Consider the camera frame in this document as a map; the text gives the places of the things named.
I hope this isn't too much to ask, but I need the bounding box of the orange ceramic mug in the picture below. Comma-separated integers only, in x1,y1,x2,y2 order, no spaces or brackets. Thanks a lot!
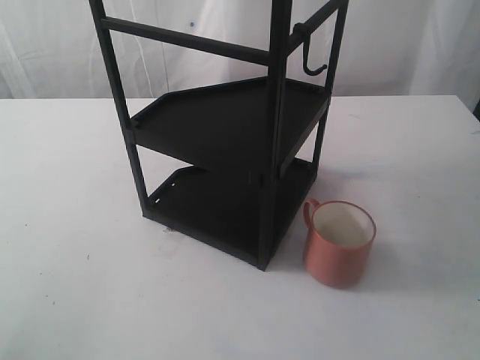
303,199,377,289

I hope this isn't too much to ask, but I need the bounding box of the black metal shelf rack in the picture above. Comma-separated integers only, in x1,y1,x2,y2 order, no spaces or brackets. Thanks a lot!
89,1,349,270

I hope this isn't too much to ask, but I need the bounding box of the black metal hook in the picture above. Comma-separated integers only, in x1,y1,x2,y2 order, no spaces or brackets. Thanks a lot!
293,22,328,77

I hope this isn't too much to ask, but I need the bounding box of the white backdrop curtain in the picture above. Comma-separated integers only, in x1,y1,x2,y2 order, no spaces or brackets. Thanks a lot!
1,1,479,107

